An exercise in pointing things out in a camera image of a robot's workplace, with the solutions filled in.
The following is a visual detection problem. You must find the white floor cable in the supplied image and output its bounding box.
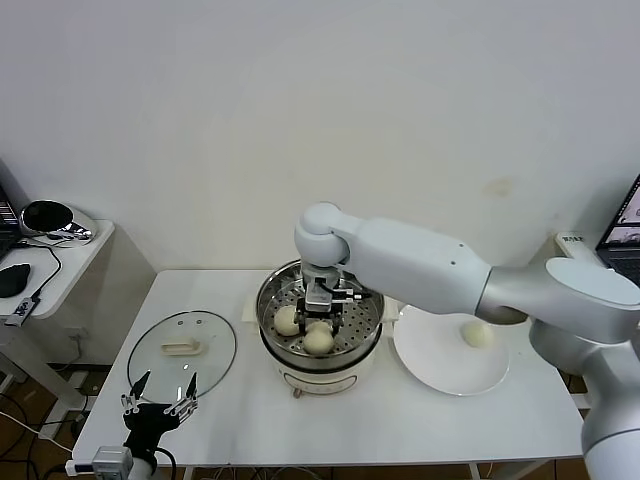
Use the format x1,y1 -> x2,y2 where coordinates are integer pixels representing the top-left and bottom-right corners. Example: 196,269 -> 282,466
0,409 -> 79,454

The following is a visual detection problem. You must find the grey usb hub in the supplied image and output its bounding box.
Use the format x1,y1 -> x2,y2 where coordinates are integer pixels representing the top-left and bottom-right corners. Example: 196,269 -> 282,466
4,295 -> 41,328

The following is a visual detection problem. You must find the grey laptop with lit screen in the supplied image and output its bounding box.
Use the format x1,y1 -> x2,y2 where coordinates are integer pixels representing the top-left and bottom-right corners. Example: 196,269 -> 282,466
595,172 -> 640,289

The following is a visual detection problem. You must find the white round plate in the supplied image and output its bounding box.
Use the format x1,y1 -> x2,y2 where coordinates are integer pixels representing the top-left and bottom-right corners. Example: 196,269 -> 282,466
392,302 -> 512,397

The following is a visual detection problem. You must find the white work table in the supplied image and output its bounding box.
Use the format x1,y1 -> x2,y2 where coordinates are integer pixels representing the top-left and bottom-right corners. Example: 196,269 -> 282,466
72,268 -> 599,480

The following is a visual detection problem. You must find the perforated steel steamer basket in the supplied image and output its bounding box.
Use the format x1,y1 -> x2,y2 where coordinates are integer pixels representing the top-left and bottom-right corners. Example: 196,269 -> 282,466
256,259 -> 386,369

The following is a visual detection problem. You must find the black computer mouse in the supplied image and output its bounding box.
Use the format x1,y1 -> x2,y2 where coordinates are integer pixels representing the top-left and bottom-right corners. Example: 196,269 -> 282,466
0,263 -> 32,298

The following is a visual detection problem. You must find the white electric cooker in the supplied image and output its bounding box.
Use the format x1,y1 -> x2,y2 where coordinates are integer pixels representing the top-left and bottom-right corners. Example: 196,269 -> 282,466
242,292 -> 401,401

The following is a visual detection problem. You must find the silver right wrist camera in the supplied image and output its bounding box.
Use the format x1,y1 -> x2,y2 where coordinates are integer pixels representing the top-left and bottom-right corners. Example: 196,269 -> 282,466
304,281 -> 335,312

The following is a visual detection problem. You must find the black floor cable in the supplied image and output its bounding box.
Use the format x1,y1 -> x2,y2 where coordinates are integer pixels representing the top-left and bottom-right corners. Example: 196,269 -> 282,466
0,392 -> 32,451

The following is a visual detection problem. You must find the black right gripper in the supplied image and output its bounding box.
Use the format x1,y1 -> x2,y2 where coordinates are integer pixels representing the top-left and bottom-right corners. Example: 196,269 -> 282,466
295,294 -> 345,335

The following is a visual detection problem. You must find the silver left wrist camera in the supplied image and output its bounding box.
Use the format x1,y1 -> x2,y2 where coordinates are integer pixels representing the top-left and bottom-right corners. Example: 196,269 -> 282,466
66,446 -> 136,476

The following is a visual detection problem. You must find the black desk cable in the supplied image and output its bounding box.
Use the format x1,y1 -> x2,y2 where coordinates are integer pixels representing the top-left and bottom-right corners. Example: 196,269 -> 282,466
14,238 -> 64,302

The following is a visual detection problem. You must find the glass pot lid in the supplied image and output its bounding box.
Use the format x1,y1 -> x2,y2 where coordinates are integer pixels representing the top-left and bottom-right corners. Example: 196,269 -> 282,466
126,309 -> 237,404

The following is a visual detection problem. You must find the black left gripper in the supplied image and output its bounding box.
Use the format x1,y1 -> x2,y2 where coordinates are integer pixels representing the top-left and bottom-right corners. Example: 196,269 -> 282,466
120,370 -> 200,451

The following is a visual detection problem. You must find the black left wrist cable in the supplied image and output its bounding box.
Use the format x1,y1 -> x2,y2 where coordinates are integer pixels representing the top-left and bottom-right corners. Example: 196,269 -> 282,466
147,447 -> 175,480

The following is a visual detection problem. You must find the silver black headset device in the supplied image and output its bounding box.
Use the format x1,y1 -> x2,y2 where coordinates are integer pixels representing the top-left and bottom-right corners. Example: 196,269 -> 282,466
18,199 -> 97,245

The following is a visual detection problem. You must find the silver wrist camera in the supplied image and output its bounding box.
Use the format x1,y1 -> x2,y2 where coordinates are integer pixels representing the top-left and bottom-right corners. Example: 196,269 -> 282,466
66,446 -> 136,476
304,281 -> 335,312

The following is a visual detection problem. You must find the white steamed baozi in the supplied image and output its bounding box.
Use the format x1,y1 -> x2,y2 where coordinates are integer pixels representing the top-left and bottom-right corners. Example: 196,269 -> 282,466
460,321 -> 496,349
303,322 -> 335,355
273,306 -> 301,337

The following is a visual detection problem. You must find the dark laptop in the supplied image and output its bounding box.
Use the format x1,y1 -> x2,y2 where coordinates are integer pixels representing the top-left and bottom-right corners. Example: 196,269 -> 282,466
0,158 -> 24,262

